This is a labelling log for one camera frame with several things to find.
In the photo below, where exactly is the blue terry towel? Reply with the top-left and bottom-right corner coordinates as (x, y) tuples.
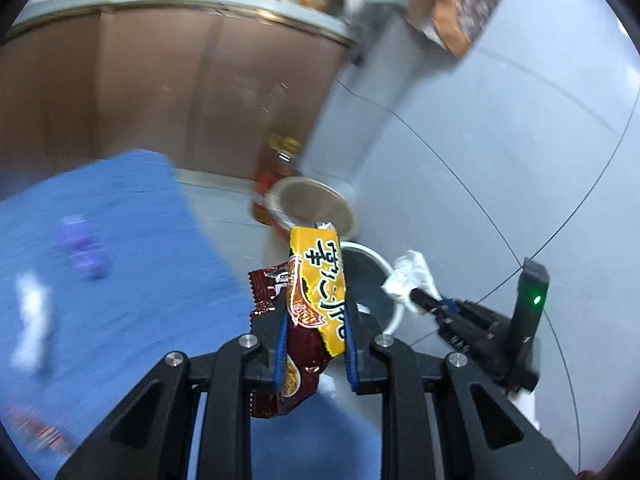
(0, 149), (383, 480)

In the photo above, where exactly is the small purple wrapper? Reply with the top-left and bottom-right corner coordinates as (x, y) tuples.
(59, 214), (110, 282)

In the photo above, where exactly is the maroon snack wrapper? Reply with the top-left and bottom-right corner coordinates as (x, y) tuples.
(248, 265), (327, 419)

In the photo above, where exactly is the white bin with black liner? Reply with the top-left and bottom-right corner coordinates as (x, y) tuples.
(340, 241), (407, 337)

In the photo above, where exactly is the orange red snack wrapper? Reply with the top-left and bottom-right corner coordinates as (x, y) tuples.
(4, 402), (75, 457)

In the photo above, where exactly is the orange floral apron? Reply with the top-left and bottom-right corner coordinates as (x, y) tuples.
(404, 0), (515, 57)

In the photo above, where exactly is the yellow snack wrapper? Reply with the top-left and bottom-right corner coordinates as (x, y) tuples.
(289, 224), (351, 357)

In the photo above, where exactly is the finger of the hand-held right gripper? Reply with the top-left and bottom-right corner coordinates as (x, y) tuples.
(410, 286), (452, 317)
(435, 305), (476, 352)

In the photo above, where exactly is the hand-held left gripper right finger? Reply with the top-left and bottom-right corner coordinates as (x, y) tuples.
(344, 285), (576, 480)

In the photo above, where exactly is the cooking oil bottle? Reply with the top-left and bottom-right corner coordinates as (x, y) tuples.
(251, 132), (302, 226)

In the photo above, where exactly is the tan bucket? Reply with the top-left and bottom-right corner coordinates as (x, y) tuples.
(264, 176), (359, 242)

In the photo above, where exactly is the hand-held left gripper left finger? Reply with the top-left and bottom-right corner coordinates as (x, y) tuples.
(54, 305), (291, 480)

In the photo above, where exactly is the translucent white plastic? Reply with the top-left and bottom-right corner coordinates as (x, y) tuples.
(381, 250), (442, 312)

